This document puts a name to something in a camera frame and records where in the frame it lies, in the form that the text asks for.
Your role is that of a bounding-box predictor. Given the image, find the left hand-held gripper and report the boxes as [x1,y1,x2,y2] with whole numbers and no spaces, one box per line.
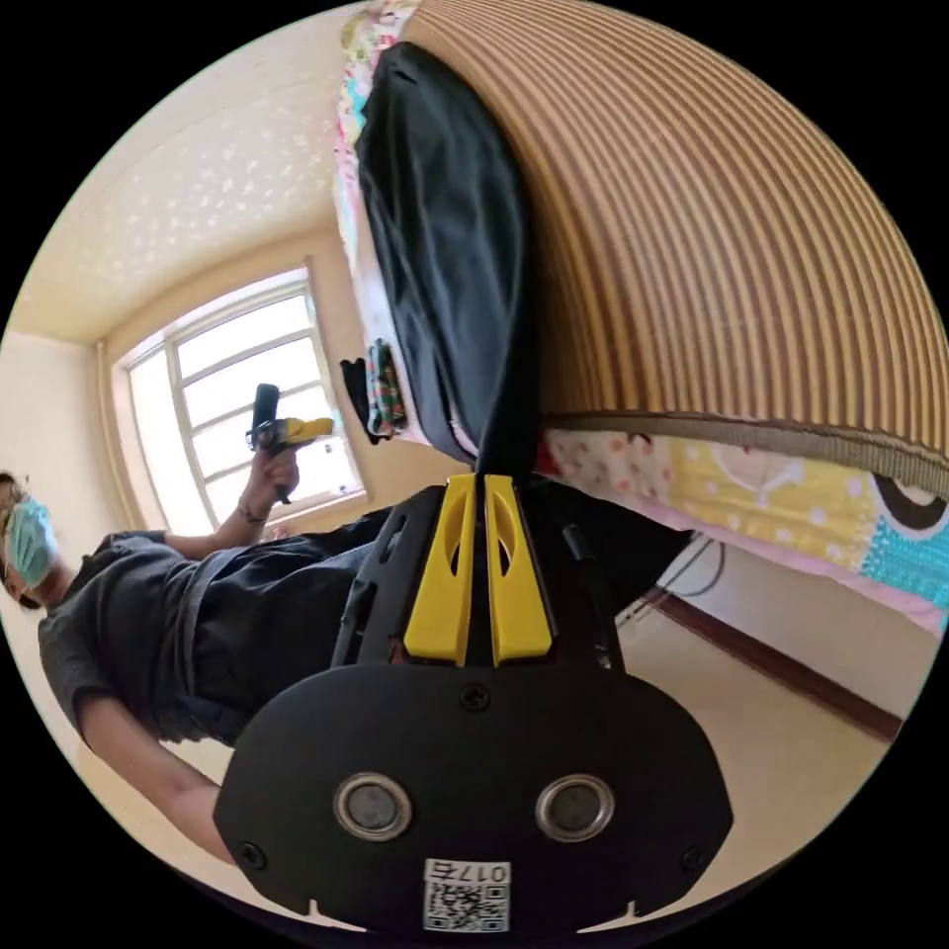
[246,416,336,507]

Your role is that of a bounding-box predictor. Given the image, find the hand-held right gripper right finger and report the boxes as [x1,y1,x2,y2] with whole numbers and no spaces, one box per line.
[484,474,555,667]

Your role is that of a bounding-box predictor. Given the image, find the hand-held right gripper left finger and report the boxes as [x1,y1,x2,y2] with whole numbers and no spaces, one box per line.
[402,474,477,667]

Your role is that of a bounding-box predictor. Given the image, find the black pants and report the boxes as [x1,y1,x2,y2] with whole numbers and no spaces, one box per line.
[354,41,544,475]

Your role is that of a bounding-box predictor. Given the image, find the person's left forearm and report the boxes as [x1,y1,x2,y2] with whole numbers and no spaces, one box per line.
[164,505,273,559]

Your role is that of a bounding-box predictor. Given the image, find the person's right forearm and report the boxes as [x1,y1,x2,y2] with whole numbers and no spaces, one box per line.
[77,693,242,869]

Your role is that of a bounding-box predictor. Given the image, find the person's left hand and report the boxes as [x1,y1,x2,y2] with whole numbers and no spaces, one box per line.
[238,443,301,522]

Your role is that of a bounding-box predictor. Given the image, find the window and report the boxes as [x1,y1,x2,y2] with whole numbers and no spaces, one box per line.
[111,266,369,537]

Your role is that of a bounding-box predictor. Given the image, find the pile of clothes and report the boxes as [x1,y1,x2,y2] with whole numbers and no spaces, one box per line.
[339,338,410,448]

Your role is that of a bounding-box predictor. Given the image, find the person's body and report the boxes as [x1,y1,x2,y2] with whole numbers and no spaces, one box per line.
[0,471,695,750]

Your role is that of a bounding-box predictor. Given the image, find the bed with striped woven mat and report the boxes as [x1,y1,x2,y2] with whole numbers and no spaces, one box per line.
[329,0,949,641]

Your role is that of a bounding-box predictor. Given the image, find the black cable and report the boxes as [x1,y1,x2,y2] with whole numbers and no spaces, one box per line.
[646,535,730,600]

